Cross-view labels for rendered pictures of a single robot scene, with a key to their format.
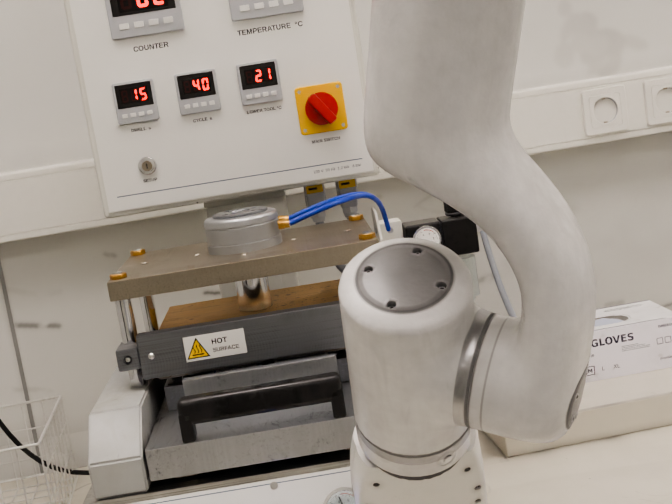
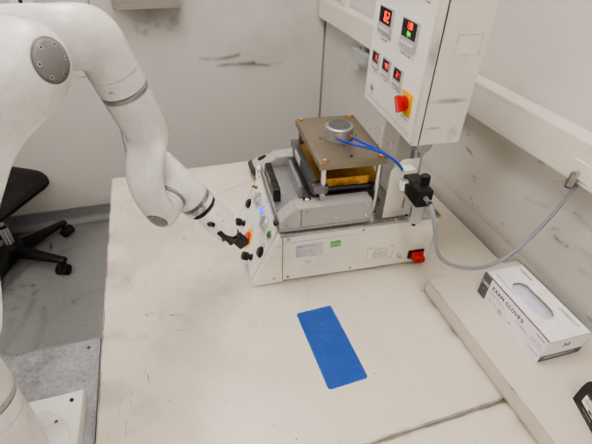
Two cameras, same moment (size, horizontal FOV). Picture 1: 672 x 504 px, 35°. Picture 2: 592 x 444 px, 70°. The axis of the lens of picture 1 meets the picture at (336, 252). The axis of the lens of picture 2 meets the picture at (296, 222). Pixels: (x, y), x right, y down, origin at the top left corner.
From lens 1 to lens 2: 1.25 m
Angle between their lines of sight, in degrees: 75
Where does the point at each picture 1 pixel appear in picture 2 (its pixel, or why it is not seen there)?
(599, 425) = (452, 321)
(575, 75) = not seen: outside the picture
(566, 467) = (413, 311)
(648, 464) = (417, 342)
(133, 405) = (277, 156)
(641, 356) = (521, 333)
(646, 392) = (480, 337)
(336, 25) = (420, 69)
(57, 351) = not seen: hidden behind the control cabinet
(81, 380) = not seen: hidden behind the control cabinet
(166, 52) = (385, 45)
